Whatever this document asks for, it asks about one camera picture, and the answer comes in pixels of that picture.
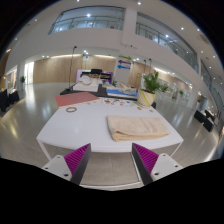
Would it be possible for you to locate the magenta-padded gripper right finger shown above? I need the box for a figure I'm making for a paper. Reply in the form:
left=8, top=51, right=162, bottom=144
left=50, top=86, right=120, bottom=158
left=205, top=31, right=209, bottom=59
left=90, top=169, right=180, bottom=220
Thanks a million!
left=131, top=142, right=184, bottom=186

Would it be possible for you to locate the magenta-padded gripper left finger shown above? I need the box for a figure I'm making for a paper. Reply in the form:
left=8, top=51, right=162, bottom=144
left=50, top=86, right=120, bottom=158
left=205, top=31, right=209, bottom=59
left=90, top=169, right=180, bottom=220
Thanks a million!
left=41, top=143, right=92, bottom=186

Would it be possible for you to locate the beige towel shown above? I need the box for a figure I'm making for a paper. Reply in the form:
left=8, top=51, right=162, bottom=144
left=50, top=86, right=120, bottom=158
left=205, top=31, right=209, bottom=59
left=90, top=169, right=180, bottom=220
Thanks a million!
left=106, top=114, right=171, bottom=143

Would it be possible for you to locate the red rectangular mat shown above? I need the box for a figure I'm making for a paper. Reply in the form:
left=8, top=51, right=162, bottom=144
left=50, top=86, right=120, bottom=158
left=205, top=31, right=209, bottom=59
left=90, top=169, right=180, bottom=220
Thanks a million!
left=54, top=91, right=102, bottom=108

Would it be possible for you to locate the potted plant in striped pot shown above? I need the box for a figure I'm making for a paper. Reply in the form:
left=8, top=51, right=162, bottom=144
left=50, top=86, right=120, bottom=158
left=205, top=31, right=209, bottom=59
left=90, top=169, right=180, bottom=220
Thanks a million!
left=136, top=70, right=169, bottom=108

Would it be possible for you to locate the group of black chairs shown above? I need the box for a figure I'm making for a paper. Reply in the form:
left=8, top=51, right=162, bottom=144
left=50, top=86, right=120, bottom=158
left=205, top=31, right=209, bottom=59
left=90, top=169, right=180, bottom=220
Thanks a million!
left=0, top=88, right=20, bottom=113
left=194, top=109, right=217, bottom=133

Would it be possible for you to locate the black low table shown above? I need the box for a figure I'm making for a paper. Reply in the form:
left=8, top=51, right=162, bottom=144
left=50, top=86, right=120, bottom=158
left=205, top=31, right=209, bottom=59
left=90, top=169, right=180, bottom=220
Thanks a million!
left=59, top=83, right=157, bottom=109

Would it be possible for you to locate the white flat box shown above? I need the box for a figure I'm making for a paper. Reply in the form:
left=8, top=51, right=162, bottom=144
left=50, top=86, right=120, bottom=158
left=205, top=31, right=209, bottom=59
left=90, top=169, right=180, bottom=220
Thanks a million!
left=72, top=75, right=100, bottom=93

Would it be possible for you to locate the blue board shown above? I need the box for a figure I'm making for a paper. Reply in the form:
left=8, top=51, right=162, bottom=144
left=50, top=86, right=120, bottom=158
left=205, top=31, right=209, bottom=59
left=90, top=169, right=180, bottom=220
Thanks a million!
left=106, top=88, right=138, bottom=100

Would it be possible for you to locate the small green background plant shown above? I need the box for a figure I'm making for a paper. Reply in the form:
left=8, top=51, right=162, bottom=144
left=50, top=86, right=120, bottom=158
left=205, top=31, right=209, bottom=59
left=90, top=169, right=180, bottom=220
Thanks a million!
left=160, top=83, right=171, bottom=94
left=19, top=75, right=27, bottom=91

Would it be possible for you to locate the purple display screen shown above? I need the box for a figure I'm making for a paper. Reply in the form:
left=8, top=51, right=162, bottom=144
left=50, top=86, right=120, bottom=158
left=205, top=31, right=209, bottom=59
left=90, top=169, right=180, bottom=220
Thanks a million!
left=75, top=68, right=114, bottom=84

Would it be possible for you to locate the white sign with coloured arrows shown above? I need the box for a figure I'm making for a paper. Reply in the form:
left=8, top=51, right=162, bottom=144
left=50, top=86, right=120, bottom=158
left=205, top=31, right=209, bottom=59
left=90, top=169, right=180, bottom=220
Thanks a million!
left=114, top=54, right=133, bottom=84

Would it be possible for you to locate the brown tape ring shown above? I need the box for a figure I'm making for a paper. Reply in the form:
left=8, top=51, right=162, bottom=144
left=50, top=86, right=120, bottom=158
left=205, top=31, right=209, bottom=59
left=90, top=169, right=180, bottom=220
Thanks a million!
left=65, top=106, right=78, bottom=114

